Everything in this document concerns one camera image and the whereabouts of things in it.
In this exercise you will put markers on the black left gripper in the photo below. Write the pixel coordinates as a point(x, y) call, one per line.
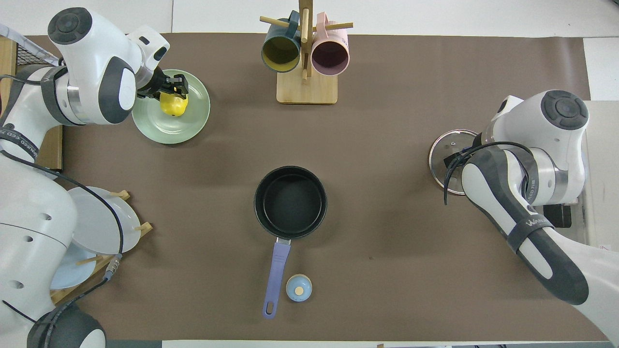
point(154, 84)

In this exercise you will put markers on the yellow lemon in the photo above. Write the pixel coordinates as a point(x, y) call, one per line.
point(173, 106)

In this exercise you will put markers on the glass lid with blue knob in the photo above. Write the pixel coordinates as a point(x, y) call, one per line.
point(442, 159)

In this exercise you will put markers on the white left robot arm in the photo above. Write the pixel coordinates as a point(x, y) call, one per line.
point(87, 58)

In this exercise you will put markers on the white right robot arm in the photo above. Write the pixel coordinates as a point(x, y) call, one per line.
point(546, 145)

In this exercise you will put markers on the light green plate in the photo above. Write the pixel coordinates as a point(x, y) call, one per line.
point(184, 128)

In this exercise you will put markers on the wooden plate rack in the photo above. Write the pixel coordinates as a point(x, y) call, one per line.
point(142, 228)

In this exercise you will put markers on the pale grey plate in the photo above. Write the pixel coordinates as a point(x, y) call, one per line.
point(101, 222)

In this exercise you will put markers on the light blue plate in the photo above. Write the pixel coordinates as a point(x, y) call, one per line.
point(72, 273)

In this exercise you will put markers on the dark teal mug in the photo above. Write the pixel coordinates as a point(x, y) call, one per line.
point(280, 53)

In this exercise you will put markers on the wooden mug rack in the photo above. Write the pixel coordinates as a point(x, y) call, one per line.
point(307, 92)

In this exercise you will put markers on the dark brown wooden board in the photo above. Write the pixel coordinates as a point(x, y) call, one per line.
point(51, 150)

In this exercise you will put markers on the white checked cloth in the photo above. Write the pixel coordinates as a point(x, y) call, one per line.
point(29, 46)

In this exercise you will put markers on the pink ribbed mug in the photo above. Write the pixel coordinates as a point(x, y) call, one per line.
point(330, 57)

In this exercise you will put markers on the light wooden board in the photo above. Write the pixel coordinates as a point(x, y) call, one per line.
point(7, 60)

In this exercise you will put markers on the small blue dome bell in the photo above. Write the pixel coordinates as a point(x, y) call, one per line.
point(299, 288)

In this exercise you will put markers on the brown table mat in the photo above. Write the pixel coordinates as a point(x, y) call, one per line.
point(387, 217)

